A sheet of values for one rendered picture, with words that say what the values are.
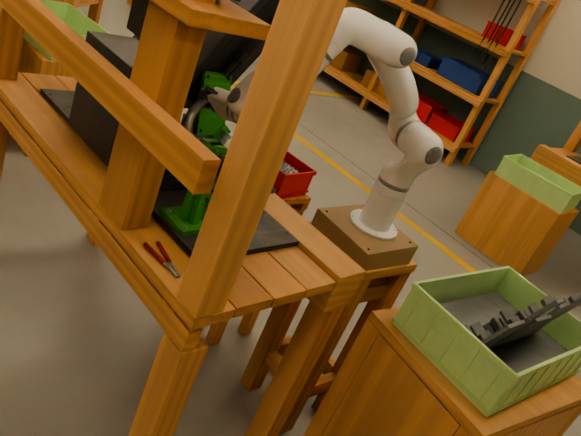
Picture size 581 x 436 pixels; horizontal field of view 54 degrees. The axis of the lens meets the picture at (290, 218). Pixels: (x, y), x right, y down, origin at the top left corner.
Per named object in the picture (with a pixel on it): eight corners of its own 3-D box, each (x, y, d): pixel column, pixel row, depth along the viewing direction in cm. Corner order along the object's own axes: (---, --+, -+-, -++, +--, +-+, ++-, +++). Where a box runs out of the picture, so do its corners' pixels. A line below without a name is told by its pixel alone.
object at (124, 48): (114, 125, 216) (136, 37, 201) (156, 165, 200) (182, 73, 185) (67, 123, 203) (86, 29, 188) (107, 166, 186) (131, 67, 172)
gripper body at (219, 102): (253, 113, 180) (230, 106, 187) (239, 88, 173) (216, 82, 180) (238, 130, 178) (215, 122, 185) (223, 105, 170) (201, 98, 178)
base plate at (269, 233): (136, 99, 251) (137, 95, 250) (297, 246, 192) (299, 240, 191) (39, 92, 221) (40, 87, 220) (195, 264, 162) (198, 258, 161)
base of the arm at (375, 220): (370, 208, 228) (389, 168, 219) (405, 236, 218) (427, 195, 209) (339, 214, 214) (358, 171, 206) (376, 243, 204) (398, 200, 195)
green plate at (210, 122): (208, 130, 204) (217, 70, 198) (223, 136, 199) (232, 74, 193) (182, 130, 196) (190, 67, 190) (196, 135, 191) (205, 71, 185)
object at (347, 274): (135, 107, 278) (142, 79, 271) (348, 305, 197) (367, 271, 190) (108, 106, 268) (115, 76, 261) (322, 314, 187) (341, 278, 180)
